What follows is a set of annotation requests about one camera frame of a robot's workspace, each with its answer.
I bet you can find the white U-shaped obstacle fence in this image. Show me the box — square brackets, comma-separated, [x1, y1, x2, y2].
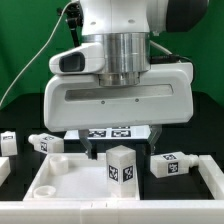
[0, 154, 224, 224]

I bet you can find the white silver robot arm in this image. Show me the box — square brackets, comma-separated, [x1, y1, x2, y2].
[44, 0, 209, 159]

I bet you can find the black cable with plug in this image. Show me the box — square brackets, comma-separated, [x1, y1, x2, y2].
[148, 54, 194, 65]

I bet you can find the white camera cable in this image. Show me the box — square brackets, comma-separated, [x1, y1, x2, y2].
[0, 0, 81, 108]

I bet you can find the white square tabletop panel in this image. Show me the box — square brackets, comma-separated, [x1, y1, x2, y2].
[24, 153, 140, 201]

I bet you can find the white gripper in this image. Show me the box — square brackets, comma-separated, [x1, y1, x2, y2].
[44, 63, 193, 159]

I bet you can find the white base tag sheet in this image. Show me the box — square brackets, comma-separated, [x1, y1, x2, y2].
[63, 125, 153, 141]

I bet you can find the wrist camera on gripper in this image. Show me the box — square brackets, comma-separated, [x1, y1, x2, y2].
[49, 42, 105, 75]

